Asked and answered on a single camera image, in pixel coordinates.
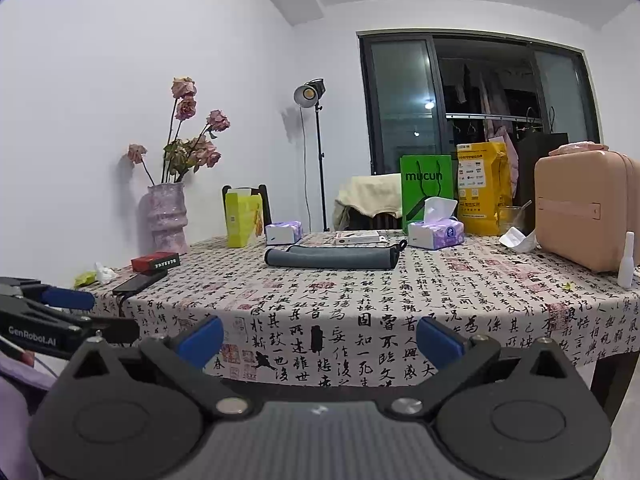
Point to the grey umbrella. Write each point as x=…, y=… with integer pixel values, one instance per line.
x=330, y=258

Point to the small purple tissue pack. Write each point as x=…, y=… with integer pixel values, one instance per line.
x=283, y=233

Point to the hanging clothes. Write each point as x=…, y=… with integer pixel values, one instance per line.
x=487, y=100

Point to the dark wooden chair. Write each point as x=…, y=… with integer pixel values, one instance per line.
x=265, y=205

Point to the green paper bag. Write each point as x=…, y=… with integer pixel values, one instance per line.
x=426, y=185

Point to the yellow carton box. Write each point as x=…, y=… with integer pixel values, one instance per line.
x=242, y=217

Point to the flat white box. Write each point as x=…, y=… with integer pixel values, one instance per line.
x=358, y=239

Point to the red box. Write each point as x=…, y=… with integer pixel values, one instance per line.
x=155, y=261

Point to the black paper bag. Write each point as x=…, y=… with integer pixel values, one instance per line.
x=540, y=160

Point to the calligraphy printed tablecloth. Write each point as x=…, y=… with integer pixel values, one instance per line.
x=400, y=305

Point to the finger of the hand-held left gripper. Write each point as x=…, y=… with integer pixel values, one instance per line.
x=67, y=298
x=116, y=331

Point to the chair with cream cloth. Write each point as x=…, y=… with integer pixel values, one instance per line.
x=367, y=195

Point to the purple clothing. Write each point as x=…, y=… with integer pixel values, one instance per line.
x=17, y=420

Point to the pink speckled vase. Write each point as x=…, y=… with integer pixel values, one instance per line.
x=167, y=220

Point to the yellow plastic bag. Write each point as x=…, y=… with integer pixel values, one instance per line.
x=482, y=185

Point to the dried pink roses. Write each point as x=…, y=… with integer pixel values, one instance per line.
x=192, y=147

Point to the black framed glass door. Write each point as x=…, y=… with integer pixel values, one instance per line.
x=410, y=110

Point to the small white bottle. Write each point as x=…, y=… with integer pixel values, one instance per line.
x=626, y=266

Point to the black power bank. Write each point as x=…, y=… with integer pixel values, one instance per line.
x=140, y=282

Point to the crumpled white paper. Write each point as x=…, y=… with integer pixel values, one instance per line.
x=518, y=241

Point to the crumpled white tissue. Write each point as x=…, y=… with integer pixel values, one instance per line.
x=106, y=274

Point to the pink suitcase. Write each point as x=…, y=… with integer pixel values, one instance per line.
x=582, y=210

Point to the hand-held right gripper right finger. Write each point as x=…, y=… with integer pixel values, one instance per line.
x=440, y=341

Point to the green wrapper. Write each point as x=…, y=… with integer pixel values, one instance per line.
x=85, y=279

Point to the clear glass cup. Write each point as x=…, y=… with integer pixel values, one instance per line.
x=509, y=217

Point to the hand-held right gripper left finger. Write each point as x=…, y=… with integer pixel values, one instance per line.
x=202, y=338

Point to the studio light on stand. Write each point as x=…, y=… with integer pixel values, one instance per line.
x=311, y=97

